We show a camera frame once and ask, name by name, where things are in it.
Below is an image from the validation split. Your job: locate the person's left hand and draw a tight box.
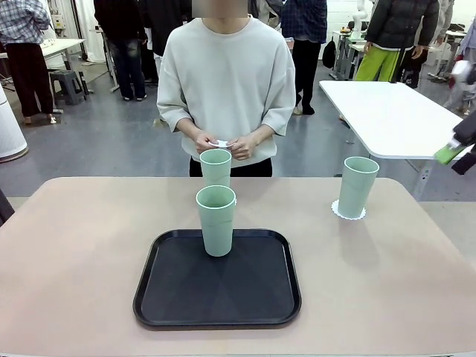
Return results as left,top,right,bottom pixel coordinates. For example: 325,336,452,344
228,135,257,161

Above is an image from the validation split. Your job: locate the person in black top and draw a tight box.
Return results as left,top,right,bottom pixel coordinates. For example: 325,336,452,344
141,0,194,127

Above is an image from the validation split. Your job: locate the grey plastic step stool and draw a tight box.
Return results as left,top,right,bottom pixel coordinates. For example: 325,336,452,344
48,69,89,106

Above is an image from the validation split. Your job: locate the person in grey beige jacket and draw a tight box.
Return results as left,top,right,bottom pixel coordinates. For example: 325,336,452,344
248,0,283,30

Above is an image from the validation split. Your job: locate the person in plaid shirt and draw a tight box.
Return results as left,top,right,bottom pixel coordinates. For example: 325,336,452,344
0,0,57,126

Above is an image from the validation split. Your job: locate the white background desk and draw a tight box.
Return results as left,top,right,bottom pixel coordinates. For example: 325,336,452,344
40,36,116,93

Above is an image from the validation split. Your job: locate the person in black jacket jeans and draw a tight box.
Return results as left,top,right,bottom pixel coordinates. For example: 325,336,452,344
92,0,149,102

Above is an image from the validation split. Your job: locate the grey framed background desk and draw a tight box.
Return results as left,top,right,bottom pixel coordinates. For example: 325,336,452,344
332,29,369,81

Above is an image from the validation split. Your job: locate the white folding table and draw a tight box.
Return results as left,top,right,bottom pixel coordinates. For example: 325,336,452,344
318,80,476,202

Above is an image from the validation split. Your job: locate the black plastic serving tray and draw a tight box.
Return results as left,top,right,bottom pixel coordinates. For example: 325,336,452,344
132,228,302,330

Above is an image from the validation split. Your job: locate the person in beige sweater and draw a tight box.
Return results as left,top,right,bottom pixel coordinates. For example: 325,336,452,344
155,0,298,178

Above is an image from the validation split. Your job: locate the person's right hand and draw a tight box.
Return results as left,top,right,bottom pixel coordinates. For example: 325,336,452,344
193,132,220,154

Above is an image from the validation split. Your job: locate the person in blue checked shirt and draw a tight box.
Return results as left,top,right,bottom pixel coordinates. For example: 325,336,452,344
280,0,328,116

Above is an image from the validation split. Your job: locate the white cylindrical appliance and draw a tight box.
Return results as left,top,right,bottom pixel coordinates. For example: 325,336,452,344
0,87,30,164

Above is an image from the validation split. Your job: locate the white desk with chair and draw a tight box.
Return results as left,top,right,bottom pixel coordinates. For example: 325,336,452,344
423,22,468,81

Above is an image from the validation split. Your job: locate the black tripod pole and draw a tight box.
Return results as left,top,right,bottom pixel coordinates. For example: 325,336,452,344
388,44,408,86

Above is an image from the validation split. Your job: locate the person's left forearm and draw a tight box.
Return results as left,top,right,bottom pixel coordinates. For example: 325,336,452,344
247,124,274,146

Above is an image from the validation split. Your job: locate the person in black puffer jacket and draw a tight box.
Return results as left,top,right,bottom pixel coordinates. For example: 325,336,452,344
353,0,442,89

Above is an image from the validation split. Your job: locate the mint green tall cup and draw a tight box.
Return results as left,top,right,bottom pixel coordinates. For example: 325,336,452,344
195,184,237,257
199,149,233,188
337,155,380,219

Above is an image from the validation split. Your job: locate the black backpack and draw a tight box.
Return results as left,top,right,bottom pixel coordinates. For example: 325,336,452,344
321,36,338,70

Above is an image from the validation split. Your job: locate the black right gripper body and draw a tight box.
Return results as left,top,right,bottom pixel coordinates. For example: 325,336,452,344
452,110,476,147

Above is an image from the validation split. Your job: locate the person's right forearm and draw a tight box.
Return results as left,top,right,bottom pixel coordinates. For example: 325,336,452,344
177,118,204,141

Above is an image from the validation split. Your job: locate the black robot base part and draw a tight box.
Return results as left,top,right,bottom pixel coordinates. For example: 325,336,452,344
0,187,16,227

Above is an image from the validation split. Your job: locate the person in light grey clothes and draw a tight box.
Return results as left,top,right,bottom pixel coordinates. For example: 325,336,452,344
442,0,476,116

